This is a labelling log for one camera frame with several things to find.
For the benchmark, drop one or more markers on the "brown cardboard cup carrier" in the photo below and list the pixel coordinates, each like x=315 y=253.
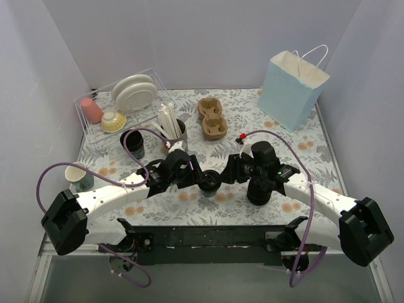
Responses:
x=213 y=123

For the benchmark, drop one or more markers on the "white ceramic plate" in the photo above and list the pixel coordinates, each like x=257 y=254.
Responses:
x=130 y=80
x=136 y=97

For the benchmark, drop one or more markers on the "grey cylindrical straw holder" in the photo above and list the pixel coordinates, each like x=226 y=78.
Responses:
x=182 y=137

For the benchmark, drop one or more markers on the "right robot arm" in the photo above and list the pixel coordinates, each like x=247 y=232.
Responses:
x=360 y=228

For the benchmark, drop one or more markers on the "stack of black cups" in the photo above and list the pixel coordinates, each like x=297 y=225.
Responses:
x=135 y=145

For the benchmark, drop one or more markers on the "yellow polka dot bowl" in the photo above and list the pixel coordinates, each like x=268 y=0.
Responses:
x=113 y=121

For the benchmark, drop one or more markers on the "stack of black lids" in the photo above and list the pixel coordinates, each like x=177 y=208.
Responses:
x=259 y=191

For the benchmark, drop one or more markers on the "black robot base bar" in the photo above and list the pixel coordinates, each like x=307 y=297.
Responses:
x=205 y=244

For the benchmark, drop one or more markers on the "floral patterned table mat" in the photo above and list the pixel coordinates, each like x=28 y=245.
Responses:
x=307 y=147

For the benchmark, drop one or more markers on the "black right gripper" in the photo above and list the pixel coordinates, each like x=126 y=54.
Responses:
x=233 y=169

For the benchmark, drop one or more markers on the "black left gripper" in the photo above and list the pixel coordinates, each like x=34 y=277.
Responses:
x=192 y=168

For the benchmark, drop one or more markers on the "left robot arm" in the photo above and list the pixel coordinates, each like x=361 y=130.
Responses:
x=68 y=222

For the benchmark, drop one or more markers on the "white ceramic plate front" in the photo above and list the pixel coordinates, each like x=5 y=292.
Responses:
x=136 y=97

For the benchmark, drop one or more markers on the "white wire dish rack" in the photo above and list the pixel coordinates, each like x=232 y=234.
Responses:
x=94 y=134

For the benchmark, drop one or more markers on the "light blue paper bag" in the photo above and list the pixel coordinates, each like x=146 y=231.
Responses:
x=291 y=87

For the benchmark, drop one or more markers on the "grey-green ceramic mug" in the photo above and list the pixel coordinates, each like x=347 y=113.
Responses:
x=80 y=179

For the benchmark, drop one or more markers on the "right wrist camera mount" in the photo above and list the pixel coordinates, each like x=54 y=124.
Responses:
x=245 y=144

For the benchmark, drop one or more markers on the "pink plastic cup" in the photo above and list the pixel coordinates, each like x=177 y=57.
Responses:
x=91 y=111

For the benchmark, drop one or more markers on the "wrapped white straws bundle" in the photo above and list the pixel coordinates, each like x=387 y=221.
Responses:
x=168 y=124

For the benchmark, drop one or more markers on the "white ceramic plate back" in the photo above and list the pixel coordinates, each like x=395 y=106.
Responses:
x=130 y=80

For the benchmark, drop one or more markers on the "black plastic cup lid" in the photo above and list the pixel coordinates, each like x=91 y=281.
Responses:
x=212 y=177

